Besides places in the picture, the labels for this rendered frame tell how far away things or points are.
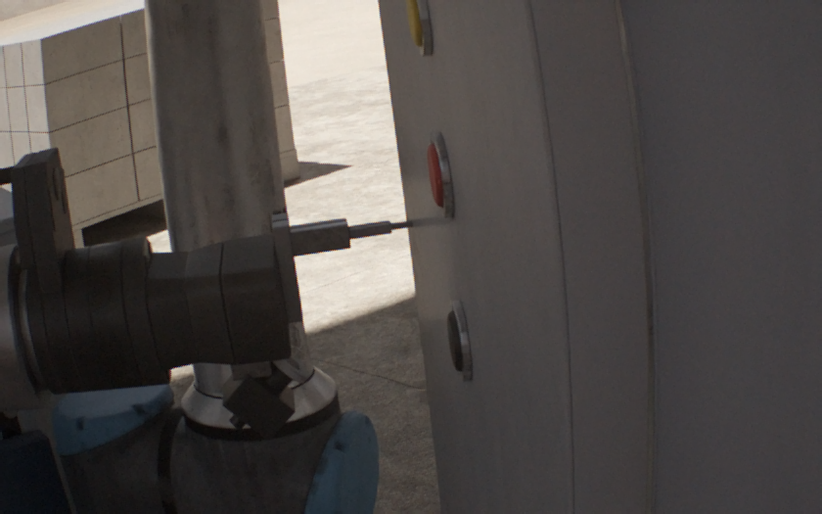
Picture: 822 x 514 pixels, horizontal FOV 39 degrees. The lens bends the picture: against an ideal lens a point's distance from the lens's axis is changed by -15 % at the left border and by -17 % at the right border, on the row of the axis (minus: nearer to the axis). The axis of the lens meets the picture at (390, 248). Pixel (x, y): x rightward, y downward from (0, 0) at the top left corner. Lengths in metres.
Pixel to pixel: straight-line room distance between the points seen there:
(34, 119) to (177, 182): 3.67
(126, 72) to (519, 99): 4.58
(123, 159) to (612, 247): 4.61
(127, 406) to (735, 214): 1.03
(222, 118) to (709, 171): 0.86
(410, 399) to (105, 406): 1.82
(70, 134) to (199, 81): 3.64
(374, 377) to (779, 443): 2.93
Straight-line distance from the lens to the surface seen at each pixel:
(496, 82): 0.32
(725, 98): 0.25
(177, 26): 1.09
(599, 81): 0.27
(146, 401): 1.25
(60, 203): 0.65
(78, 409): 1.27
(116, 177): 4.86
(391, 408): 2.98
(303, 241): 0.64
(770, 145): 0.25
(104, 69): 4.79
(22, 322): 0.64
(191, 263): 0.64
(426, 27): 0.44
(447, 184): 0.45
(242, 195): 1.11
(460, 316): 0.47
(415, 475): 2.63
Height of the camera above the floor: 1.13
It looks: 16 degrees down
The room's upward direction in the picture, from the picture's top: 7 degrees counter-clockwise
